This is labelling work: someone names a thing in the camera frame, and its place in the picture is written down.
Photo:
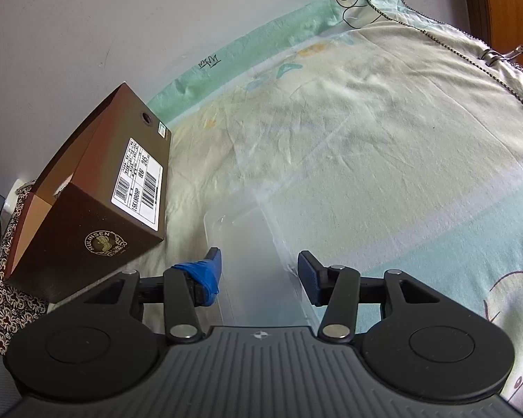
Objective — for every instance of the floral patterned cloth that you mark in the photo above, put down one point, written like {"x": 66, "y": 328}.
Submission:
{"x": 4, "y": 313}

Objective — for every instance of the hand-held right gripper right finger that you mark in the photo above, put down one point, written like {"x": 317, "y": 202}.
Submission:
{"x": 307, "y": 276}

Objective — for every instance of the metal clasp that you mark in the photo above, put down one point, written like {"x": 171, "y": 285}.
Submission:
{"x": 490, "y": 57}

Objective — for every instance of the white power strip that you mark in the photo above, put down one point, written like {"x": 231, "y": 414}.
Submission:
{"x": 14, "y": 200}

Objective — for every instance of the wooden bed frame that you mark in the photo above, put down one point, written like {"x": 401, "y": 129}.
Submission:
{"x": 505, "y": 4}

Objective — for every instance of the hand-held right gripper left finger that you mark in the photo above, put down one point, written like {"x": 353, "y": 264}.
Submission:
{"x": 211, "y": 270}

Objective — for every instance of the brown cardboard shoe box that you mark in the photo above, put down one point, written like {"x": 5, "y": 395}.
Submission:
{"x": 69, "y": 222}

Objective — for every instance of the clear plastic container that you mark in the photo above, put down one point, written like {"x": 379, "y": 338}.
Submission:
{"x": 252, "y": 261}

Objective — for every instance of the pale printed bedsheet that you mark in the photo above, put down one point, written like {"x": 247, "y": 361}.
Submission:
{"x": 375, "y": 161}

